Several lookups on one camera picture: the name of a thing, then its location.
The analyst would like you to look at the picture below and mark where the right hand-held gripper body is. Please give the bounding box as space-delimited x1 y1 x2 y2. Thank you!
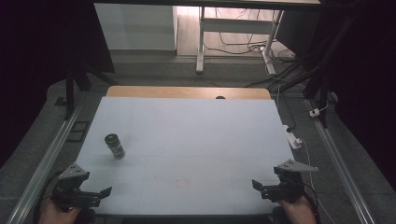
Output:
261 159 320 203

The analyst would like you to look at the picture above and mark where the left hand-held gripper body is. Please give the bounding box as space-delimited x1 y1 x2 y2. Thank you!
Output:
50 162 103 213

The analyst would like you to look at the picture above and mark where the person's left hand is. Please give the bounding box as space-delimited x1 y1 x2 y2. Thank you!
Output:
38 197 84 224

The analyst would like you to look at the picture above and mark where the person's right hand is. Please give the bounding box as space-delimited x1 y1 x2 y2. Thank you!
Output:
276 195 318 224

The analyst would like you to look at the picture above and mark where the white power strip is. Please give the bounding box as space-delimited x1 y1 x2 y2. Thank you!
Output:
282 124 304 150

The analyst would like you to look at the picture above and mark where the black floor plate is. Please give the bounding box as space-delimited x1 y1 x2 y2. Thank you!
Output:
65 120 92 144

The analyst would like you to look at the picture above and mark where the white table mat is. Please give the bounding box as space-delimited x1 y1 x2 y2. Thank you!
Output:
74 95 296 217

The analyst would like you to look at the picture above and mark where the black metal stand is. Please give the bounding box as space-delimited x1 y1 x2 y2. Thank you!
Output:
269 12 359 129
63 60 120 121

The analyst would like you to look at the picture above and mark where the wooden table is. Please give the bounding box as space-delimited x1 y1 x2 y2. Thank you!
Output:
106 85 273 101

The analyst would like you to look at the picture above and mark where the white panel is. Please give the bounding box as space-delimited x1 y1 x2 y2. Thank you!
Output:
93 3 178 51

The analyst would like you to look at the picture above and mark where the white cable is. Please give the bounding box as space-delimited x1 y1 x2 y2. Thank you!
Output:
299 137 338 224

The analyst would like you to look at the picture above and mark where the black cable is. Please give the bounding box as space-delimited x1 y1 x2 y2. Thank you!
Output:
32 170 64 224
299 181 322 224

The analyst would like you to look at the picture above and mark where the aluminium rail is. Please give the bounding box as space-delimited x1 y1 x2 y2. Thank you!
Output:
6 104 82 224
305 98 376 224

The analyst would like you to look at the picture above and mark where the tangle of floor cables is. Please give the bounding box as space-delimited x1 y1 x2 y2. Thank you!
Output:
204 7 297 88

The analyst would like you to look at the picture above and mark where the white desk frame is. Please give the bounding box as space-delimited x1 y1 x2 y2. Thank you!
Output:
195 6 285 76

